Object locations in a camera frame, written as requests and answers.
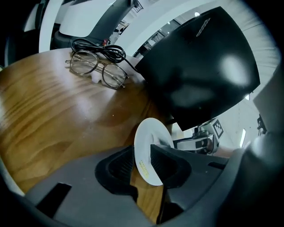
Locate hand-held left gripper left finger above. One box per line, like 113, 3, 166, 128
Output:
24, 145, 156, 227

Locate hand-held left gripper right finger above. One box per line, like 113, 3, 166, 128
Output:
150, 143, 231, 224

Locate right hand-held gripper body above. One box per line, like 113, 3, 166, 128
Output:
192, 118, 224, 156

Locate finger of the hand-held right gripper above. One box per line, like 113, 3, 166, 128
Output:
172, 137, 196, 151

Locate white round plate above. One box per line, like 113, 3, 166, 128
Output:
134, 117, 175, 186

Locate thin-framed eyeglasses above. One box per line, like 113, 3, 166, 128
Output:
65, 50, 130, 90

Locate white and grey machine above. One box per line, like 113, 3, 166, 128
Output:
54, 0, 138, 48

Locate coiled black cable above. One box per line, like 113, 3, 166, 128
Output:
71, 38, 139, 73

